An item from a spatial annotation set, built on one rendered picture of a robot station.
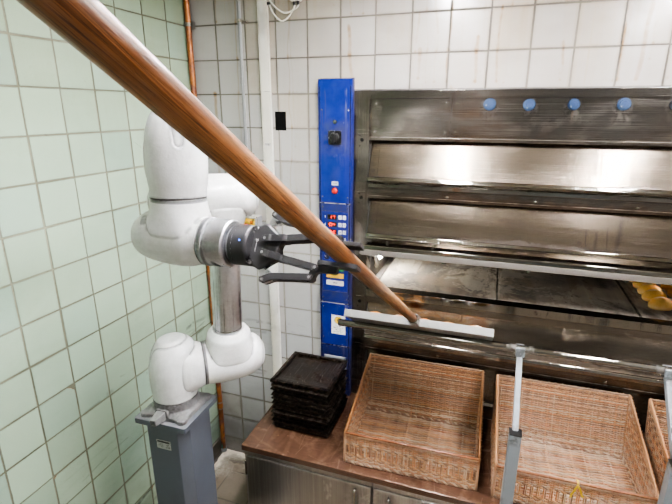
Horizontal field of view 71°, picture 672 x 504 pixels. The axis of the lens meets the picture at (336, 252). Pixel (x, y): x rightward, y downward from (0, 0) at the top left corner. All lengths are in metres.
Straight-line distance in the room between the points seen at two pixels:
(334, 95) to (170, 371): 1.31
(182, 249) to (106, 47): 0.59
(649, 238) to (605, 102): 0.56
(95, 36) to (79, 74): 1.70
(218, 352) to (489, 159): 1.33
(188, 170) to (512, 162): 1.50
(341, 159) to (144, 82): 1.85
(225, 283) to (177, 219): 0.72
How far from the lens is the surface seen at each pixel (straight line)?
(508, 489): 1.97
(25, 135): 1.86
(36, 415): 2.04
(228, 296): 1.60
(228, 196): 1.44
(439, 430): 2.39
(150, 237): 0.92
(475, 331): 1.75
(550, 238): 2.15
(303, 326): 2.51
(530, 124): 2.10
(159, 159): 0.88
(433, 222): 2.15
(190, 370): 1.71
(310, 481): 2.28
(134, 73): 0.34
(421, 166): 2.11
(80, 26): 0.32
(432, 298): 2.26
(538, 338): 2.32
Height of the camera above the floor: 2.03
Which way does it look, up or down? 17 degrees down
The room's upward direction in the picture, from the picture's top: straight up
